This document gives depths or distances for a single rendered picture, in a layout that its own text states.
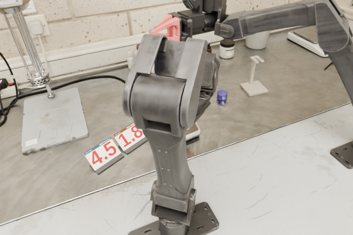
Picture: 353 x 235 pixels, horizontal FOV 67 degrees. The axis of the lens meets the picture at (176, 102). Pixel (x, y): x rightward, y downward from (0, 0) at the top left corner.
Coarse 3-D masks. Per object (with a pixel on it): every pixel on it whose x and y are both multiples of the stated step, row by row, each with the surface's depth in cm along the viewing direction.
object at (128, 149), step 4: (144, 136) 85; (116, 140) 81; (140, 140) 84; (144, 140) 84; (120, 144) 81; (132, 144) 82; (136, 144) 82; (140, 144) 83; (120, 148) 82; (124, 148) 81; (128, 148) 81; (132, 148) 81; (128, 152) 80
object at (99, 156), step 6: (108, 144) 79; (114, 144) 80; (96, 150) 77; (102, 150) 78; (108, 150) 78; (114, 150) 79; (90, 156) 76; (96, 156) 76; (102, 156) 77; (108, 156) 78; (96, 162) 76; (102, 162) 77
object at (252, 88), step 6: (252, 60) 101; (252, 66) 102; (252, 72) 103; (252, 78) 105; (240, 84) 107; (246, 84) 106; (252, 84) 106; (258, 84) 106; (246, 90) 103; (252, 90) 103; (258, 90) 103; (264, 90) 103
